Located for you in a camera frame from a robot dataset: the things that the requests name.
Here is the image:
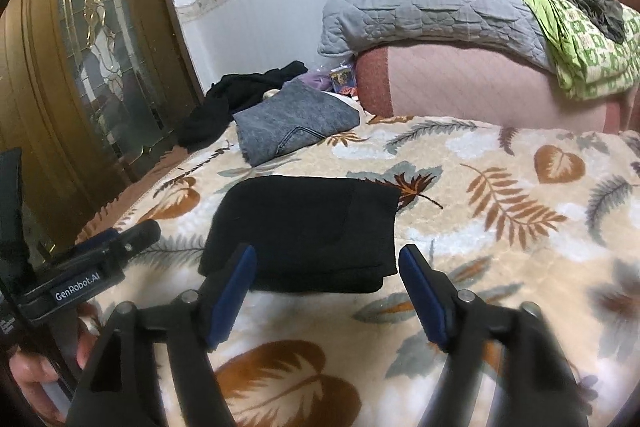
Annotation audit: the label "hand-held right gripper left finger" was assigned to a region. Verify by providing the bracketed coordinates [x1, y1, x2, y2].
[65, 243, 258, 427]

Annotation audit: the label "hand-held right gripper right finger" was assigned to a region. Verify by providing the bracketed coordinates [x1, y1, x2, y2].
[398, 243, 591, 427]

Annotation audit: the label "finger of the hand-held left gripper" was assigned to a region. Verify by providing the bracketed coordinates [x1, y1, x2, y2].
[75, 219, 162, 267]

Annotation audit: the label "black pants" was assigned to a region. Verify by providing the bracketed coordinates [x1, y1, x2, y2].
[198, 174, 401, 294]

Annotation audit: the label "person's left hand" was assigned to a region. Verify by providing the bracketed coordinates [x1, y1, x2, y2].
[7, 314, 99, 424]

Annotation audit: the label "brown bed sheet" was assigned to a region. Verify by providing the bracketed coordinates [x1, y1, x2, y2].
[75, 144, 198, 248]

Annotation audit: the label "leaf print blanket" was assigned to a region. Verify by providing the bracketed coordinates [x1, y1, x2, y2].
[75, 114, 640, 427]

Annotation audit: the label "crumpled black garment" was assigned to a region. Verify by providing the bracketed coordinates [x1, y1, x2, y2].
[177, 61, 308, 152]

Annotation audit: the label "wooden stained glass door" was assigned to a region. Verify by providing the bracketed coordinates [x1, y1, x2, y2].
[0, 0, 206, 253]

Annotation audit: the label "folded grey jeans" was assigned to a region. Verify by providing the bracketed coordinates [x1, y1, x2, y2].
[232, 79, 361, 168]

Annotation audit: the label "pink blanket roll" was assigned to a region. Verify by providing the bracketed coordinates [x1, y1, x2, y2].
[356, 0, 640, 135]

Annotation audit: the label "purple cloth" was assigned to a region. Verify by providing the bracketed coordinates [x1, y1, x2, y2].
[297, 72, 334, 94]

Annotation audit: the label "colourful snack packet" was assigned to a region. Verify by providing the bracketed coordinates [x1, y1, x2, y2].
[330, 66, 357, 94]

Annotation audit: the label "green patterned cloth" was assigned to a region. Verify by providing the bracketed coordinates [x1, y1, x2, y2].
[495, 0, 640, 102]

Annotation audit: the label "dark grey garment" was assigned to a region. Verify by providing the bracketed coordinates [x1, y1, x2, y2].
[547, 0, 628, 44]

